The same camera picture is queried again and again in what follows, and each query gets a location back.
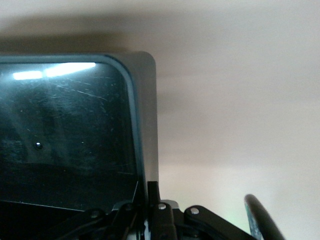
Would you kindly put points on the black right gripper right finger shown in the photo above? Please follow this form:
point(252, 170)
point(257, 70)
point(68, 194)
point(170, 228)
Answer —
point(170, 225)

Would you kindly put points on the black rectangular plastic box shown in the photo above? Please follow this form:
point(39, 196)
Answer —
point(62, 112)

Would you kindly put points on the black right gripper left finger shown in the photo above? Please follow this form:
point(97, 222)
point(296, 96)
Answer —
point(120, 225)

